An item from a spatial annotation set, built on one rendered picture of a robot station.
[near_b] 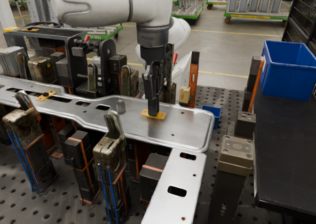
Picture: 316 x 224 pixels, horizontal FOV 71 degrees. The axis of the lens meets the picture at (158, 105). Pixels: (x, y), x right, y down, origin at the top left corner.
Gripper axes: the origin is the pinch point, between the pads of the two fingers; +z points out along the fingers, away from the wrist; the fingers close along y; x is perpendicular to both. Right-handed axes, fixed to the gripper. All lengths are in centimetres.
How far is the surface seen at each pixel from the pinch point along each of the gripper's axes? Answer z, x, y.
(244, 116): -2.6, 28.5, 1.3
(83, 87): 8.9, -40.9, -16.6
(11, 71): 4, -78, -12
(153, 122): 5.3, 0.9, 2.7
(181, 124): 5.2, 10.2, 0.9
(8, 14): 29, -348, -236
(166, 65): -8.3, -0.4, -15.0
